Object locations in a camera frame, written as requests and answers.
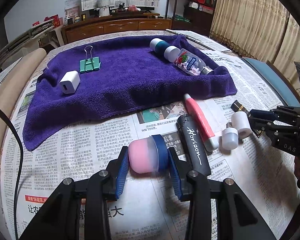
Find white cylindrical jar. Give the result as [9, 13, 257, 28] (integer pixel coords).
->
[231, 111, 252, 139]

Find black and gold small bottle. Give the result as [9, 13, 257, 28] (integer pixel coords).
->
[230, 100, 249, 115]

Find white USB night light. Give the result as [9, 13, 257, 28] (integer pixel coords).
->
[222, 122, 239, 151]

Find black Horizon case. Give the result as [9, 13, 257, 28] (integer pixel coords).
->
[176, 114, 211, 176]

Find pink and white pen tool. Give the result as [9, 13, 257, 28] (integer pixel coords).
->
[184, 94, 219, 152]

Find teal chair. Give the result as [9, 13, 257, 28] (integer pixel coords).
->
[242, 57, 300, 107]

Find newspaper sheets on table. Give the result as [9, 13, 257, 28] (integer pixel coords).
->
[0, 34, 300, 239]

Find clear plastic bottle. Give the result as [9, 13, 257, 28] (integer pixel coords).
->
[174, 48, 214, 76]

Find purple towel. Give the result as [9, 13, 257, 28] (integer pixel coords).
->
[23, 35, 237, 151]

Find beige curtain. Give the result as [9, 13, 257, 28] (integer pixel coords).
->
[210, 0, 300, 91]

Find white USB charger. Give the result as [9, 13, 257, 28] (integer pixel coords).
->
[59, 70, 81, 94]

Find green binder clip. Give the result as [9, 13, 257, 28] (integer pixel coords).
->
[79, 46, 101, 74]

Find teal and white jar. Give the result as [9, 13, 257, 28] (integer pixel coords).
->
[149, 38, 171, 55]

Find dark wooden shelf unit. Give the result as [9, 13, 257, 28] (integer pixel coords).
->
[165, 0, 217, 36]

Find beige padded bench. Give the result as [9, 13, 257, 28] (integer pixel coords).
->
[0, 48, 46, 151]

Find wooden TV cabinet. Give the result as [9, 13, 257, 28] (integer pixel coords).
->
[62, 12, 172, 44]

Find black cable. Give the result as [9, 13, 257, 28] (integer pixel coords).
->
[0, 102, 24, 240]

